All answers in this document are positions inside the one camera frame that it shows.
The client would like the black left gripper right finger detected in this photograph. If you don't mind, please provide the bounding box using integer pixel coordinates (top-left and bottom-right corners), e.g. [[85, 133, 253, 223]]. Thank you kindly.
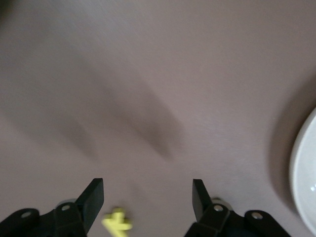
[[184, 179, 292, 237]]

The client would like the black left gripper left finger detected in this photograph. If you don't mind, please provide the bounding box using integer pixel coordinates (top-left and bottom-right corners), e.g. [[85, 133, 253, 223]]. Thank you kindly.
[[0, 178, 104, 237]]

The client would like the yellow foam letter K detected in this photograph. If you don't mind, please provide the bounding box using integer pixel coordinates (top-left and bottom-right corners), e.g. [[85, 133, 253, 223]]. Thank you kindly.
[[101, 206, 134, 237]]

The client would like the cream white plate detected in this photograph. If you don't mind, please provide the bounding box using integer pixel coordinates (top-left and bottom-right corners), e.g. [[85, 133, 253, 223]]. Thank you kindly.
[[289, 107, 316, 234]]

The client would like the brown table cover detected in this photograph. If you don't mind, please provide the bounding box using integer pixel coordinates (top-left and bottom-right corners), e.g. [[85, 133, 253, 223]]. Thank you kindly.
[[0, 0, 316, 237]]

